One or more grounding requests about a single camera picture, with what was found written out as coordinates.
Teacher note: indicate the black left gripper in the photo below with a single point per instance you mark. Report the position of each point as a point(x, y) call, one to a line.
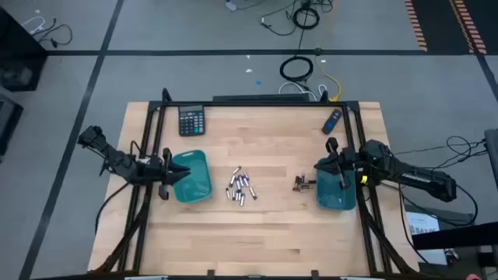
point(161, 171)

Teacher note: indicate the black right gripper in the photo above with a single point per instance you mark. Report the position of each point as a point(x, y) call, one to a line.
point(348, 161)

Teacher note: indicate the black copper battery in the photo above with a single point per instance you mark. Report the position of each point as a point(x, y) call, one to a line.
point(305, 186)
point(302, 179)
point(297, 180)
point(296, 189)
point(310, 181)

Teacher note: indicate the teal plastic bin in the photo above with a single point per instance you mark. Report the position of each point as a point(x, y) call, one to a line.
point(196, 184)
point(330, 199)

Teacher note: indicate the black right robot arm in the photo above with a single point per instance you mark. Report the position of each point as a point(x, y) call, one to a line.
point(408, 177)

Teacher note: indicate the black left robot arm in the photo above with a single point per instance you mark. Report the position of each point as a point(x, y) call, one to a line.
point(116, 160)

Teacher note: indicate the black remote control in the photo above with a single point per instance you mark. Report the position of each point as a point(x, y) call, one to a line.
point(332, 121)

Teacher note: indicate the black desk calculator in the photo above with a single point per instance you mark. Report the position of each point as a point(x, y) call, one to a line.
point(191, 124)

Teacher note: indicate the black table clamp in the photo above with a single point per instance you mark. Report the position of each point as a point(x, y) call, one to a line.
point(211, 274)
point(315, 274)

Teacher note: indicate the white printed label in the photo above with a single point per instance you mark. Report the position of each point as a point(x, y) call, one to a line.
point(422, 223)

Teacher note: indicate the white box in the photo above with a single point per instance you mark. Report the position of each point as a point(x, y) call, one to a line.
point(433, 256)

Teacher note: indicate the black shelf bar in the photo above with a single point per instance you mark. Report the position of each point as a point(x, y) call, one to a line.
point(455, 235)

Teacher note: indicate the white power adapter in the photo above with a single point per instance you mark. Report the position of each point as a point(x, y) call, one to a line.
point(231, 5)

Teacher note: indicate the black equipment case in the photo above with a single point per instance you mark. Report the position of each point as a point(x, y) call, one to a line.
point(8, 124)

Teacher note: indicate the black mat with orange stripes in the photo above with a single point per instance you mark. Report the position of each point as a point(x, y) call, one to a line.
point(439, 23)

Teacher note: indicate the red object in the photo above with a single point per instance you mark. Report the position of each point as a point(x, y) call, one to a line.
point(474, 277)

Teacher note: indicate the black cabinet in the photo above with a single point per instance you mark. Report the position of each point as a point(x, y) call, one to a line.
point(15, 58)

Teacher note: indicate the black metal table frame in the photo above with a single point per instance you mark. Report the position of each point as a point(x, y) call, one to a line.
point(253, 103)

